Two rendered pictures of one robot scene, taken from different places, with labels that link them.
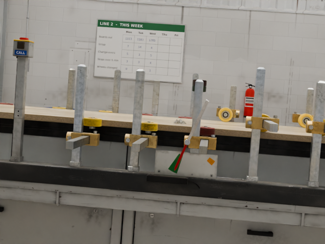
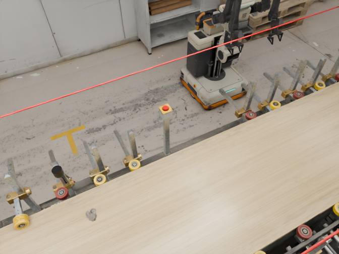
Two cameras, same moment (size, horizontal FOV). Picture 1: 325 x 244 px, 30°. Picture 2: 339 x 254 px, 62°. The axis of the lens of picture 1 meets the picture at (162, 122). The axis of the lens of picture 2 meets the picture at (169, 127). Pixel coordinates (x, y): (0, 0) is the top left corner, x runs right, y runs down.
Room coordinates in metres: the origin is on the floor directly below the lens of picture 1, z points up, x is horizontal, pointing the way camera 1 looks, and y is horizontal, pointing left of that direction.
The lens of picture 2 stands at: (3.73, -0.04, 2.57)
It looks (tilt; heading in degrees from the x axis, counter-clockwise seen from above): 50 degrees down; 149
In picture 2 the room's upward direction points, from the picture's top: 1 degrees counter-clockwise
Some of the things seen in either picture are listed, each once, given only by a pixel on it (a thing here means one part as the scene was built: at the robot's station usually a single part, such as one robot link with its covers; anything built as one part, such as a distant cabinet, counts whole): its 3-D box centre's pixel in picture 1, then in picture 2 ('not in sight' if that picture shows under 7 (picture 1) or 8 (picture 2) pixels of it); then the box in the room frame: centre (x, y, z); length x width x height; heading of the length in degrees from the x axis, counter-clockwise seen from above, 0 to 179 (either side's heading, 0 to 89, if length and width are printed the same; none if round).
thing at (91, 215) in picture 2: (180, 121); (91, 214); (2.87, -0.08, 0.91); 0.09 x 0.07 x 0.02; 169
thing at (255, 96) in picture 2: not in sight; (257, 98); (2.58, 1.57, 0.80); 0.43 x 0.03 x 0.04; 175
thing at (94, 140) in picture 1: (82, 138); (132, 159); (2.58, 0.33, 0.82); 0.14 x 0.06 x 0.05; 85
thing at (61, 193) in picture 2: (204, 139); (63, 196); (2.62, -0.19, 0.85); 0.08 x 0.08 x 0.11
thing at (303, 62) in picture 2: not in sight; (294, 82); (2.70, 1.85, 0.94); 0.04 x 0.04 x 0.48; 85
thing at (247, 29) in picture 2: not in sight; (237, 33); (1.91, 1.88, 0.99); 0.28 x 0.16 x 0.22; 85
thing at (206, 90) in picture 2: not in sight; (213, 80); (1.62, 1.90, 0.16); 0.67 x 0.64 x 0.25; 175
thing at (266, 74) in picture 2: not in sight; (280, 86); (2.60, 1.82, 0.83); 0.43 x 0.03 x 0.04; 175
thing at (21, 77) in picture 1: (19, 109); (166, 136); (2.60, 0.62, 0.93); 0.05 x 0.05 x 0.45; 85
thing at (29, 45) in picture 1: (23, 49); (165, 112); (2.60, 0.62, 1.18); 0.07 x 0.07 x 0.08; 85
